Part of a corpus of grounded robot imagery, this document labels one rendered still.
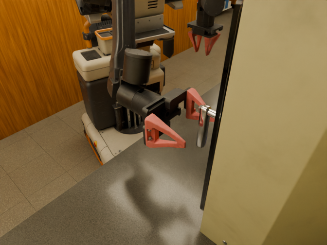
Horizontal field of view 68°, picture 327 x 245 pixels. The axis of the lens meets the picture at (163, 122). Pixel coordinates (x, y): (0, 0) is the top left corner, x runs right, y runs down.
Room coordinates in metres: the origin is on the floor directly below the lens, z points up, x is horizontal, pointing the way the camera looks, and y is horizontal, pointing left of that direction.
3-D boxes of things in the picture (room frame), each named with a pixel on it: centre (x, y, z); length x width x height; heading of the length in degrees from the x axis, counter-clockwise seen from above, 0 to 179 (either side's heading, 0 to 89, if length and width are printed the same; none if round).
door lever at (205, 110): (0.32, -0.08, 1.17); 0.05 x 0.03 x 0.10; 48
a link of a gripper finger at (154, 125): (0.34, -0.01, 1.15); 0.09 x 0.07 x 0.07; 49
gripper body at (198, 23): (0.82, -0.14, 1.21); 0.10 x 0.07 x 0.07; 48
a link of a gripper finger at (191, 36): (0.83, -0.13, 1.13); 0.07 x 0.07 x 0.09; 48
